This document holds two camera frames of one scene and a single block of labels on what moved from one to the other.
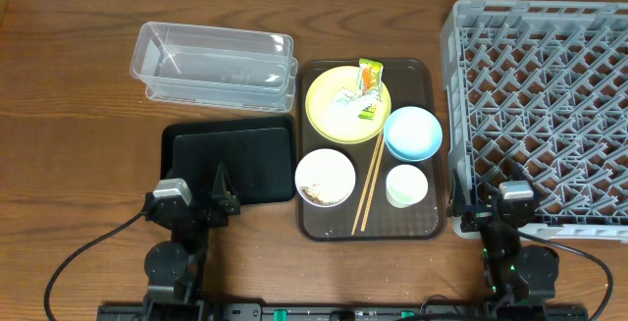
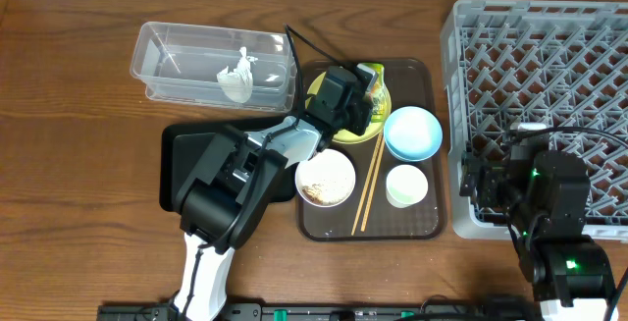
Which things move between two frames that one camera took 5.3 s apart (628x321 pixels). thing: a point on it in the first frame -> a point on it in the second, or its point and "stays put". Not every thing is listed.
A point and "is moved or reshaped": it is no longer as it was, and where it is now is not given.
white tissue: x=349 y=104 is moved or reshaped
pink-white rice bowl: x=325 y=178 stays put
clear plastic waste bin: x=215 y=66 stays put
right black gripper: x=486 y=214 -> x=471 y=177
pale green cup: x=406 y=185 stays put
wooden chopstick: x=365 y=217 stays put
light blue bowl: x=412 y=133 stays put
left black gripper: x=194 y=208 -> x=361 y=116
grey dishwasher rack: x=544 y=84 stays put
